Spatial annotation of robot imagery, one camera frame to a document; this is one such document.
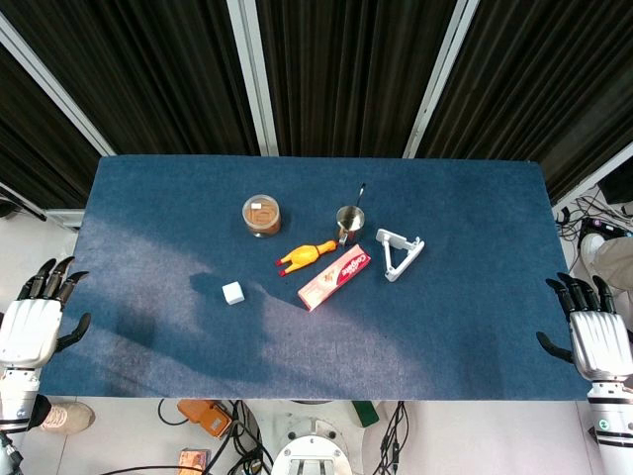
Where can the white frame post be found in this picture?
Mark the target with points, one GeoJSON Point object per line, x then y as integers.
{"type": "Point", "coordinates": [59, 94]}
{"type": "Point", "coordinates": [254, 74]}
{"type": "Point", "coordinates": [445, 74]}

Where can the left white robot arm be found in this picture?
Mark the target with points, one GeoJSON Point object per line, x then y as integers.
{"type": "Point", "coordinates": [15, 396]}

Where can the left black-fingered robot hand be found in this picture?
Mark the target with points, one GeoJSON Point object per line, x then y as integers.
{"type": "Point", "coordinates": [29, 331]}

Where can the right black-fingered robot hand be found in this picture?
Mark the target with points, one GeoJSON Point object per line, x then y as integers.
{"type": "Point", "coordinates": [601, 341]}

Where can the white sneaker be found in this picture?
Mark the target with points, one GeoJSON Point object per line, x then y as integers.
{"type": "Point", "coordinates": [591, 245]}

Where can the orange control box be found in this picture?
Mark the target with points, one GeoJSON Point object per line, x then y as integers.
{"type": "Point", "coordinates": [205, 418]}

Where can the red white toothpaste box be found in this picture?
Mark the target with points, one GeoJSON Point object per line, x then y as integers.
{"type": "Point", "coordinates": [336, 277]}

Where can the metal spoon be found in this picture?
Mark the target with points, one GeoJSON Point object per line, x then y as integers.
{"type": "Point", "coordinates": [361, 194]}

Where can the green flat object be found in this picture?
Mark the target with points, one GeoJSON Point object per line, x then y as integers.
{"type": "Point", "coordinates": [365, 413]}

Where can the light blue cube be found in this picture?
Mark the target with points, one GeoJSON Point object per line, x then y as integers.
{"type": "Point", "coordinates": [233, 293]}

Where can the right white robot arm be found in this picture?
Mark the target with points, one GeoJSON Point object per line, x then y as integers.
{"type": "Point", "coordinates": [613, 420]}

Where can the black monitor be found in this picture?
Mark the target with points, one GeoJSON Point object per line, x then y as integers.
{"type": "Point", "coordinates": [618, 185]}

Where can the beige sneaker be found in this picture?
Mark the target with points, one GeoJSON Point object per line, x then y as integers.
{"type": "Point", "coordinates": [69, 416]}

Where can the small orange carton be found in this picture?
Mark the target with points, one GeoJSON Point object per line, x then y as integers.
{"type": "Point", "coordinates": [194, 459]}

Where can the khaki trouser leg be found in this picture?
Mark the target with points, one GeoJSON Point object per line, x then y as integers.
{"type": "Point", "coordinates": [615, 259]}

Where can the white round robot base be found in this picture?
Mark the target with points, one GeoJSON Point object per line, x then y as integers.
{"type": "Point", "coordinates": [316, 450]}

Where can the blue table cloth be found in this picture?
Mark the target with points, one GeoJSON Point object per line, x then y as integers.
{"type": "Point", "coordinates": [420, 336]}

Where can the clear jar of rubber bands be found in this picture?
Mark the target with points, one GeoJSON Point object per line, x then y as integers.
{"type": "Point", "coordinates": [261, 216]}

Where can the black pleated curtain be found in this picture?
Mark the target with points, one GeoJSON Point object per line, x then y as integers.
{"type": "Point", "coordinates": [158, 69]}
{"type": "Point", "coordinates": [351, 74]}
{"type": "Point", "coordinates": [544, 74]}
{"type": "Point", "coordinates": [29, 148]}

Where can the yellow rubber chicken toy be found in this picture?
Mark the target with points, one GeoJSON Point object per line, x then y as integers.
{"type": "Point", "coordinates": [304, 257]}

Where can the white folding phone stand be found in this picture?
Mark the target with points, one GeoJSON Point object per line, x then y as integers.
{"type": "Point", "coordinates": [395, 255]}

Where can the stainless steel cup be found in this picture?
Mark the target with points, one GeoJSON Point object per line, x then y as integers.
{"type": "Point", "coordinates": [350, 225]}

